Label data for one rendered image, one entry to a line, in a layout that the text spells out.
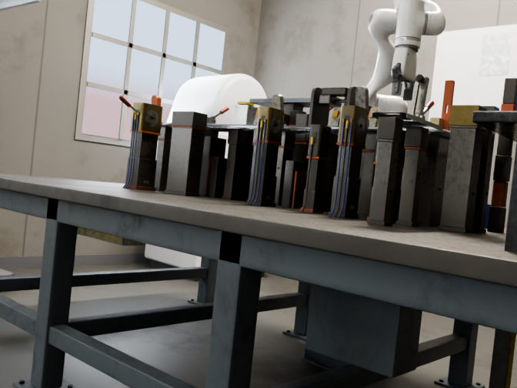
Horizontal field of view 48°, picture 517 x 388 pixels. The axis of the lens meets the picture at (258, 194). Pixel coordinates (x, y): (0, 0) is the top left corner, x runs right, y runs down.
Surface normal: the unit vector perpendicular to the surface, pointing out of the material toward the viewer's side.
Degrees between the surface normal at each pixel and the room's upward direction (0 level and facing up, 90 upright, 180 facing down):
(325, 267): 90
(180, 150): 90
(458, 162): 90
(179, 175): 90
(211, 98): 79
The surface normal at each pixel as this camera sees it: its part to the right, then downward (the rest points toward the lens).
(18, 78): 0.73, 0.09
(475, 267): -0.67, -0.06
